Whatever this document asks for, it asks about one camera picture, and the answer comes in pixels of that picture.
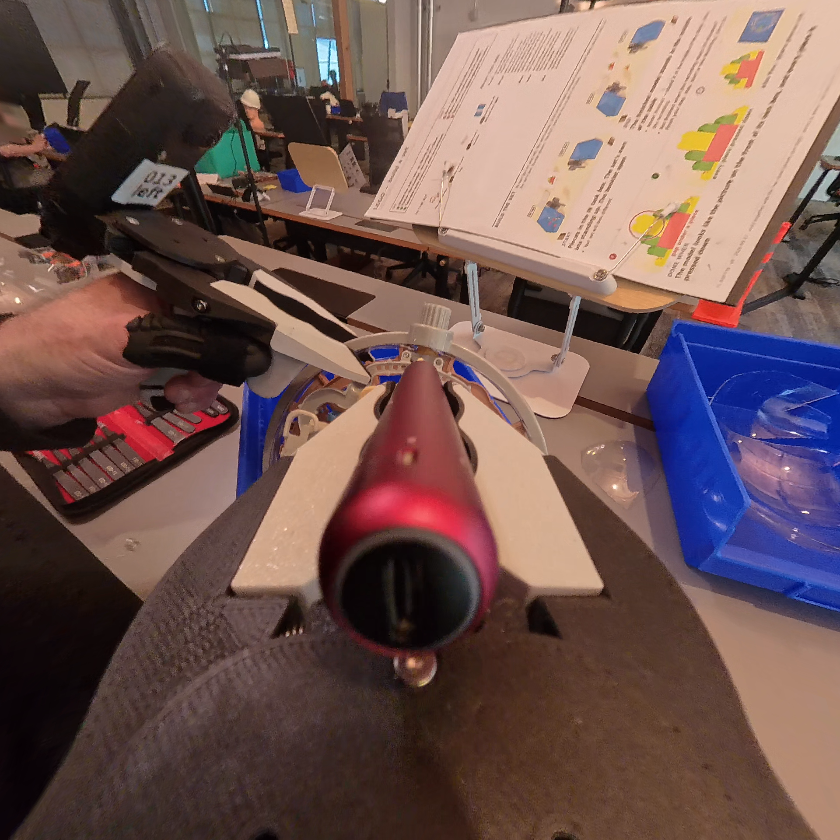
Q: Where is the clear plastic shell fragment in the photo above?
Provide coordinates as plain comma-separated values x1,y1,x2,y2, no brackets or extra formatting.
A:
581,440,660,506

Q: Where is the blue plastic bin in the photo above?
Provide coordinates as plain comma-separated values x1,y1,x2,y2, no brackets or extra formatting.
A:
236,357,526,498
646,319,840,611

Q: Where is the person's left hand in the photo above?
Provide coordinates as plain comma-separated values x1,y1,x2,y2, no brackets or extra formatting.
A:
0,281,222,432

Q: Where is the wooden pillar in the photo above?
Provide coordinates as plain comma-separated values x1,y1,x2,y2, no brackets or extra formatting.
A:
331,0,358,99

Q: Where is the red black tweezers case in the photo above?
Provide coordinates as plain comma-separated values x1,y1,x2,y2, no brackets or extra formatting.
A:
13,392,240,524

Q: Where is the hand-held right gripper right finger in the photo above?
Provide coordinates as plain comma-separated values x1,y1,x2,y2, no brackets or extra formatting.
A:
445,384,606,599

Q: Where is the green tote bag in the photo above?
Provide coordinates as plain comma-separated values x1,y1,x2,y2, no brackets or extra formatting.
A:
196,121,256,175

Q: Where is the orange plastic bracket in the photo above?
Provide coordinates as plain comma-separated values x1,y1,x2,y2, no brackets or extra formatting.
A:
692,222,791,328

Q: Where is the wooden white book stand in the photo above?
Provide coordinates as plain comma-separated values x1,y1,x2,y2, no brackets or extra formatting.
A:
364,0,840,419

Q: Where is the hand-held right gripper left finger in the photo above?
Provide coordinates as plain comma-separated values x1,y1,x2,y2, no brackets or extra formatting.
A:
230,382,391,608

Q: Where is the red electric screwdriver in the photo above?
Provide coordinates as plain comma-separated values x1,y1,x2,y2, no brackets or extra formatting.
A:
318,360,501,660

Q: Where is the printed instruction sheet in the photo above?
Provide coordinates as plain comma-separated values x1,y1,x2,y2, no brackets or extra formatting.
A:
364,0,840,303

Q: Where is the small wooden book stand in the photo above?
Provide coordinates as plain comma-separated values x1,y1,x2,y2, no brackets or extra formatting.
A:
287,141,365,221

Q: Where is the plastic marble maze toy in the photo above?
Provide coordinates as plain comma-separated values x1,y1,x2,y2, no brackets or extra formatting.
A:
262,302,549,473

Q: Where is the long grey background table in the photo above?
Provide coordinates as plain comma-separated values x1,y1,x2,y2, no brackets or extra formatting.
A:
203,180,434,263

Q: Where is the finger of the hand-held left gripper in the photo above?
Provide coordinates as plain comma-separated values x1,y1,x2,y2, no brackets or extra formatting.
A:
251,269,361,342
209,280,373,386

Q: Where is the person's left forearm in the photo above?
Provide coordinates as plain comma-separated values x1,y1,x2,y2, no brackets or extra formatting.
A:
0,410,99,454

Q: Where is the black desk mat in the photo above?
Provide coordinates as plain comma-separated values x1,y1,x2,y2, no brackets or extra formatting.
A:
0,459,144,788

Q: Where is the set of black tweezers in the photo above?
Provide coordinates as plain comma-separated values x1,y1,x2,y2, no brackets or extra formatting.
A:
29,397,231,506

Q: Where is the clear plastic dome shell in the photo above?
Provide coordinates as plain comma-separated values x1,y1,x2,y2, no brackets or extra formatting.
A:
709,371,840,559

